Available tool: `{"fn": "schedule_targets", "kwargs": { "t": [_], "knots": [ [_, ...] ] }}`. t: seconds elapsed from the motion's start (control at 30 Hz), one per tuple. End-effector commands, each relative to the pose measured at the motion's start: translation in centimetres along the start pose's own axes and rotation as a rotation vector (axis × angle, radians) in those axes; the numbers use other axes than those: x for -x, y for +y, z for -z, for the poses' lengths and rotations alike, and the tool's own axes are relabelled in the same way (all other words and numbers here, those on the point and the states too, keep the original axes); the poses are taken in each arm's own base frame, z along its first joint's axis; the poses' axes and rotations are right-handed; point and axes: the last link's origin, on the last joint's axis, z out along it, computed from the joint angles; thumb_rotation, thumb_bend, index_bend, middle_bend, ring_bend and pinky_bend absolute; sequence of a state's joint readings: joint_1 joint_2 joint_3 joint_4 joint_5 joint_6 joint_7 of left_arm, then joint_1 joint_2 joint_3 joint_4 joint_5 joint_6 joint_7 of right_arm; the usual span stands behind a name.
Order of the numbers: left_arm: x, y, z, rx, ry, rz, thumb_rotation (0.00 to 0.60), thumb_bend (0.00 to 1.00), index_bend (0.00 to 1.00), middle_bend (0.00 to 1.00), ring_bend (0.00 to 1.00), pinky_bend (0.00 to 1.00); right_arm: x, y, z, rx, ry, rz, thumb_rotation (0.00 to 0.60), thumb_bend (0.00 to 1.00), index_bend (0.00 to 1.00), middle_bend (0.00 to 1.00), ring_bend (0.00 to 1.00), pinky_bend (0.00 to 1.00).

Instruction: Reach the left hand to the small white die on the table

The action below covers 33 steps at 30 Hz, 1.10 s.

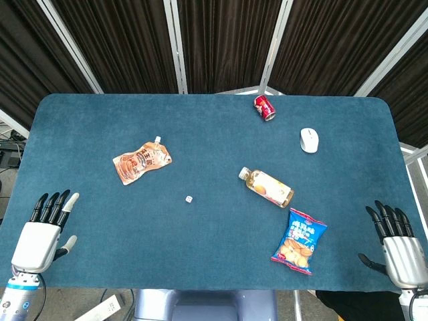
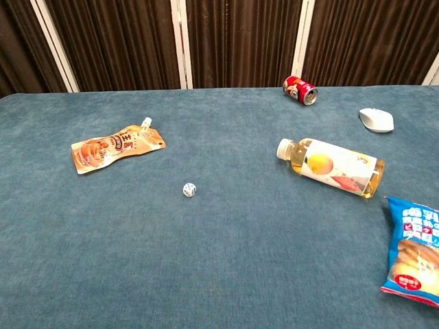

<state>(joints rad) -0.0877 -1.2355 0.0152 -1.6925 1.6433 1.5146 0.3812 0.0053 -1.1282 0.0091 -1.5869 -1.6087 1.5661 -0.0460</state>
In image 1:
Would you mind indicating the white power strip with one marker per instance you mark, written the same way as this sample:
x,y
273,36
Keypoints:
x,y
102,309

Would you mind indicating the robot torso base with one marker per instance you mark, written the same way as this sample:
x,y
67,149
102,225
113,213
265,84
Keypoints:
x,y
204,305

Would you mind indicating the blue biscuit bag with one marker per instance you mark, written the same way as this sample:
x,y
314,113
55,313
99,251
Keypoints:
x,y
299,242

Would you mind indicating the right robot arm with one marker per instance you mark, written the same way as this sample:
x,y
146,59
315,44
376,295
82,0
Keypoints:
x,y
416,306

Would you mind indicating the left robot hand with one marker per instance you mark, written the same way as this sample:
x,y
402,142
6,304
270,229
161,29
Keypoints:
x,y
35,242

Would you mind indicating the metal frame post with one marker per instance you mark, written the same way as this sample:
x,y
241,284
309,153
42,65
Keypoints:
x,y
68,43
175,45
272,43
391,55

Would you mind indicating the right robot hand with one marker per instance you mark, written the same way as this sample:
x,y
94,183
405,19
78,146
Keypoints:
x,y
403,257

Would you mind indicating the yellow juice bottle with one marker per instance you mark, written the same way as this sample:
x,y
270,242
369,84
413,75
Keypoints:
x,y
267,186

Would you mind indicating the dark pleated curtain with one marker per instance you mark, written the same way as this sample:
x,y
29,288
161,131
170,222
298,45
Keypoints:
x,y
220,43

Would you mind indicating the white computer mouse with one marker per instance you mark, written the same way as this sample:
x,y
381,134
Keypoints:
x,y
309,140

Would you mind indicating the orange spout pouch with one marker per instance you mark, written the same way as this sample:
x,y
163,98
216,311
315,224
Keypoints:
x,y
142,162

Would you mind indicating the small white die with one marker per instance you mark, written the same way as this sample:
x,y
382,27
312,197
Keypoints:
x,y
189,199

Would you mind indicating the red soda can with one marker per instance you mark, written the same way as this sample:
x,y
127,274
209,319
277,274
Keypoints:
x,y
264,107

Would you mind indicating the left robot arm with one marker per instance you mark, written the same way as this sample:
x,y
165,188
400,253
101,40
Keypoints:
x,y
16,297

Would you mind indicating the blue table mat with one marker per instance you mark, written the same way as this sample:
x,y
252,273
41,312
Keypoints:
x,y
207,234

